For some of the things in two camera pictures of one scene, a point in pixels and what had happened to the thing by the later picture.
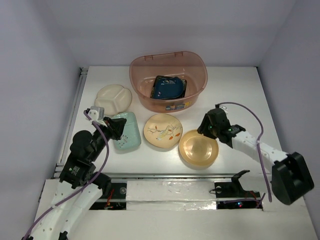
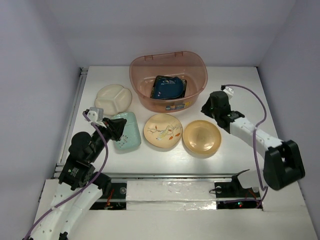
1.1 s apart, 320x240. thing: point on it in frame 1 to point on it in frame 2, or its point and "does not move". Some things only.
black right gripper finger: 204,127 to 206,108
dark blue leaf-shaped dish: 168,88 does not move
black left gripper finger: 113,122 does not move
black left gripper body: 101,141 does not move
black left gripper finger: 118,129 does not move
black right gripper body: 214,130 to 214,113
